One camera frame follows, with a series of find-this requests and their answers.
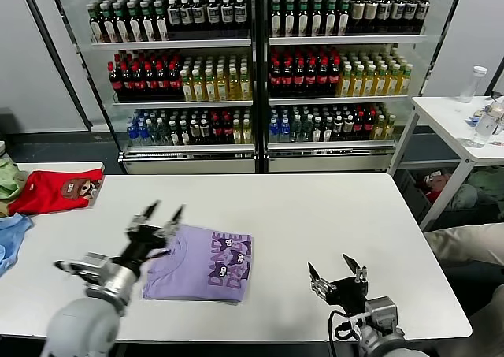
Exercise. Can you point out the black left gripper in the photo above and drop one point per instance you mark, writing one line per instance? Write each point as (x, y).
(145, 242)

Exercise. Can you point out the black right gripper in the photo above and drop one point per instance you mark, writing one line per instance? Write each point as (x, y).
(348, 294)

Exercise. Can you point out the purple t-shirt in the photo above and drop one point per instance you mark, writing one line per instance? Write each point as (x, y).
(189, 270)

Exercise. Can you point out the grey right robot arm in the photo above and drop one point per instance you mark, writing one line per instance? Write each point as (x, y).
(390, 343)

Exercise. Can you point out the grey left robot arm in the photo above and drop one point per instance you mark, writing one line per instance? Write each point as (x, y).
(82, 325)

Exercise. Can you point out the glass drink display cabinet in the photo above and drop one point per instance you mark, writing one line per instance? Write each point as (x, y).
(189, 164)
(330, 162)

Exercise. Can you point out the clear green tinted bottle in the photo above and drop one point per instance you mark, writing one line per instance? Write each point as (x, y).
(297, 129)
(154, 132)
(308, 129)
(164, 132)

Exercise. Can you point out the blue label water bottle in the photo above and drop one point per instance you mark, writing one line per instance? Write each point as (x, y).
(132, 132)
(143, 132)
(286, 130)
(275, 130)

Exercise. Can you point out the small green cap dark bottle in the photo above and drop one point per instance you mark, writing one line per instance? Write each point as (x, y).
(175, 132)
(328, 129)
(319, 129)
(185, 132)

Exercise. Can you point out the small white label dark bottle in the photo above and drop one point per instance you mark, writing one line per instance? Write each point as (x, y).
(338, 128)
(349, 127)
(205, 131)
(195, 131)

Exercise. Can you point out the small red cap cola bottle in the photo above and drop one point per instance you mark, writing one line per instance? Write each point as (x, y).
(217, 130)
(369, 126)
(227, 130)
(359, 126)

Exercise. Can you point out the black storage crate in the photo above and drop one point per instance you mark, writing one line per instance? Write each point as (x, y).
(409, 191)

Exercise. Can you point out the small white table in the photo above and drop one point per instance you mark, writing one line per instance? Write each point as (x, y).
(59, 166)

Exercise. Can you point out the red t-shirt bear print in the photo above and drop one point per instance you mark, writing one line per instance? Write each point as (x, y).
(46, 191)

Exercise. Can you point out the small yellow juice bottle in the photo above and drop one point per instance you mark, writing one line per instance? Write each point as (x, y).
(238, 131)
(379, 127)
(247, 131)
(390, 127)

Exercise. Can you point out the red plush garment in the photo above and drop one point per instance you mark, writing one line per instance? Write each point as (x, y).
(435, 193)

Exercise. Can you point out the beige trousered leg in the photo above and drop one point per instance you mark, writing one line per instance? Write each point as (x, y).
(492, 313)
(468, 242)

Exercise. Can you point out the light blue garment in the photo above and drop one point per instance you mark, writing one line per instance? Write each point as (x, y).
(11, 239)

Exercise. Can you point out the grey teal cloth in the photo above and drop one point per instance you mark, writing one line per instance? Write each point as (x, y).
(464, 199)

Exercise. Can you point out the tan garment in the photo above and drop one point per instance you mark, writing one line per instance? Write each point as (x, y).
(6, 208)

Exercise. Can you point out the light green t-shirt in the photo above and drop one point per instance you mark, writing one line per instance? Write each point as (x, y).
(9, 179)

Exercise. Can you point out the sage green cloth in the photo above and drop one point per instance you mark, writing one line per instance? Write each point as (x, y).
(488, 183)

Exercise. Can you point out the white side table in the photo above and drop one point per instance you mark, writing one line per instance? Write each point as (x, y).
(445, 112)

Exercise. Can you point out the green cap tea bottle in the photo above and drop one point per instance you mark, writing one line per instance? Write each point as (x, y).
(317, 17)
(161, 20)
(290, 17)
(330, 17)
(343, 17)
(122, 22)
(96, 24)
(278, 17)
(109, 23)
(148, 21)
(135, 21)
(303, 17)

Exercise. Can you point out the white cap dark drink bottle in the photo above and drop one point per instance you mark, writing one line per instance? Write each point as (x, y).
(398, 13)
(240, 14)
(385, 13)
(187, 15)
(213, 14)
(200, 15)
(227, 14)
(424, 13)
(412, 13)
(174, 16)

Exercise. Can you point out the clear bottle grey lid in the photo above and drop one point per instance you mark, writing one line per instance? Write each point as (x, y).
(484, 130)

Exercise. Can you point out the blue white packet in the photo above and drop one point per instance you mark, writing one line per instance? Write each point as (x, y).
(475, 116)

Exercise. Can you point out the clear bottle white cap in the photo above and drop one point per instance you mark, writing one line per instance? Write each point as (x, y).
(472, 89)

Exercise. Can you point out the beige label dark bottle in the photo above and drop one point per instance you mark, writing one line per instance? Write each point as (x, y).
(357, 14)
(371, 14)

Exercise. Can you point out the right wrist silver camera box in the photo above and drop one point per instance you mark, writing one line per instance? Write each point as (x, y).
(381, 313)

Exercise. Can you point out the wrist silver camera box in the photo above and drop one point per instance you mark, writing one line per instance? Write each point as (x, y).
(94, 268)
(381, 313)

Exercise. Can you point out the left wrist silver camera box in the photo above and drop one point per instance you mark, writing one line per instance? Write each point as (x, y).
(94, 268)

